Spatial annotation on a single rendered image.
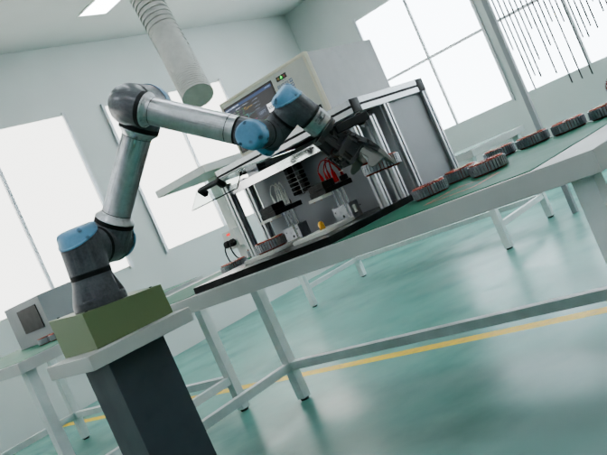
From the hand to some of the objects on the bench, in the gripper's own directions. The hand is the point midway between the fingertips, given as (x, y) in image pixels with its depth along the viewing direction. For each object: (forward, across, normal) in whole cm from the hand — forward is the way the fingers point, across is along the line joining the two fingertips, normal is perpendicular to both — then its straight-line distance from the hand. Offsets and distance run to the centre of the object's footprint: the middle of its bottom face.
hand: (382, 164), depth 210 cm
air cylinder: (+14, -39, -3) cm, 42 cm away
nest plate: (+6, -33, -14) cm, 37 cm away
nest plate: (+2, -56, -23) cm, 60 cm away
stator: (0, -56, -22) cm, 60 cm away
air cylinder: (+9, -61, -12) cm, 63 cm away
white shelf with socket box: (+18, -150, -7) cm, 152 cm away
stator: (+21, -7, +6) cm, 23 cm away
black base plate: (+6, -45, -19) cm, 49 cm away
